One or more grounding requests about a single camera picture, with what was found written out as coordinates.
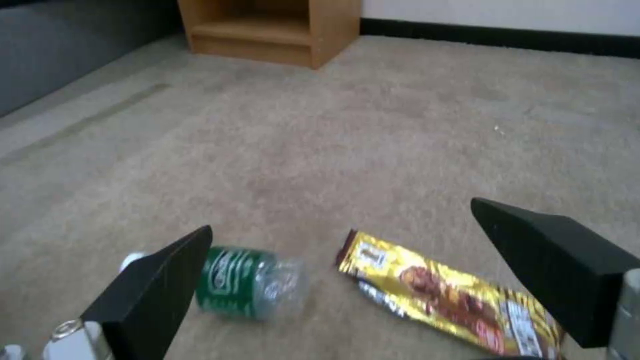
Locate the crushed green-label plastic bottle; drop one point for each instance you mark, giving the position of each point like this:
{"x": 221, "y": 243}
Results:
{"x": 250, "y": 281}

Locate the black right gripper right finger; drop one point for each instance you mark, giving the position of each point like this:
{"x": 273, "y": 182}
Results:
{"x": 555, "y": 262}

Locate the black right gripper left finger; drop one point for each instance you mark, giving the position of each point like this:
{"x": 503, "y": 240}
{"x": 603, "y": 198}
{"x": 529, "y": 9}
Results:
{"x": 145, "y": 296}

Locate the wooden open cabinet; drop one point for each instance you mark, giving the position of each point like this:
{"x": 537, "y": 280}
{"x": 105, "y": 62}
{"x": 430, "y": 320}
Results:
{"x": 272, "y": 28}

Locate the dark grey sofa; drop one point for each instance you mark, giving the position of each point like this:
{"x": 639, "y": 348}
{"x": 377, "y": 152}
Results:
{"x": 60, "y": 48}

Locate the gold snack wrapper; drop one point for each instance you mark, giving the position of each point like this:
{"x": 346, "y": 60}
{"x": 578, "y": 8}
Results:
{"x": 450, "y": 296}

